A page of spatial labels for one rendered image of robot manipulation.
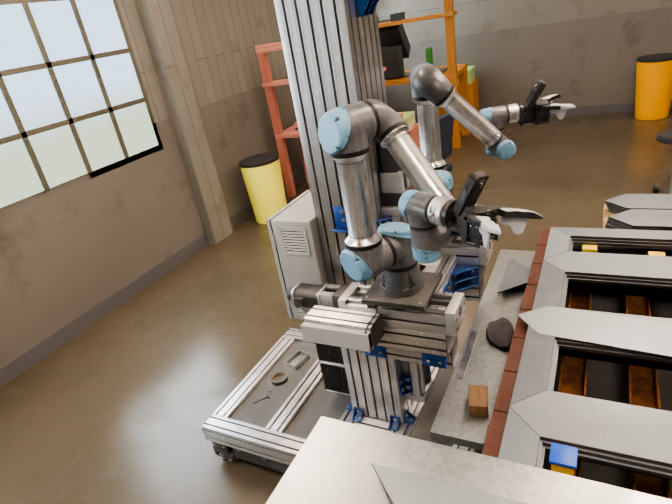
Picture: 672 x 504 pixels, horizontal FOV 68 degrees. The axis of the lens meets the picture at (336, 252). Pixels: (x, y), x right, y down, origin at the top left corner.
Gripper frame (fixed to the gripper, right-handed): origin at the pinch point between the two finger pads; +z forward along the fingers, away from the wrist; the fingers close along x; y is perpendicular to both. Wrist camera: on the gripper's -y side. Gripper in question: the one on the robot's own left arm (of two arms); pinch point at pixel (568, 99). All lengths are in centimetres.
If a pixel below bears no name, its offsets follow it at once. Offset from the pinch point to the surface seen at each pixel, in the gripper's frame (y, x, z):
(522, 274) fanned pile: 72, 17, -21
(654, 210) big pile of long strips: 62, -4, 47
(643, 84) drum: 161, -448, 283
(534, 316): 52, 67, -33
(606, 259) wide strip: 57, 34, 7
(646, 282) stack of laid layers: 56, 52, 13
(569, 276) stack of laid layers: 57, 41, -10
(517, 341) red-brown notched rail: 53, 77, -42
